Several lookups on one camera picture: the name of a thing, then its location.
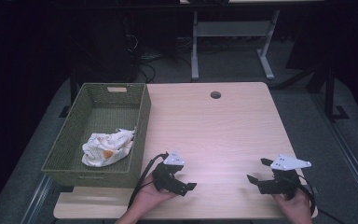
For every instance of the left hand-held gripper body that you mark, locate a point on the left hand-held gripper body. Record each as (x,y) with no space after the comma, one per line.
(166,177)

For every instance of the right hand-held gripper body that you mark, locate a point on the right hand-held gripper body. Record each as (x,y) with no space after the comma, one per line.
(284,180)

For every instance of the white cloth with orange print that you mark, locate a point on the white cloth with orange print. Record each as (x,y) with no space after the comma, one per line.
(105,149)

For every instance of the green woven basket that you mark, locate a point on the green woven basket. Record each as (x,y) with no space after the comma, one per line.
(105,116)

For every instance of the person's left hand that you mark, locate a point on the person's left hand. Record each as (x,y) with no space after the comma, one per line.
(150,197)

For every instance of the person's right hand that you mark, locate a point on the person's right hand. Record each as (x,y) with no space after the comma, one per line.
(295,208)

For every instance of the black metal stand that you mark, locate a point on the black metal stand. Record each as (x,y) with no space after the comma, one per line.
(329,93)

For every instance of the black stand leg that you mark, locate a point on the black stand leg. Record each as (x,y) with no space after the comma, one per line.
(71,93)

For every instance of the dark computer case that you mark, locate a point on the dark computer case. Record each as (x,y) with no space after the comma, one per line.
(105,46)

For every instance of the metal floor rail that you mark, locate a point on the metal floor rail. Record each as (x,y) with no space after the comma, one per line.
(35,200)
(345,149)

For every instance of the white metal desk frame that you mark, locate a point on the white metal desk frame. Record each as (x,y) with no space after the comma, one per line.
(230,29)

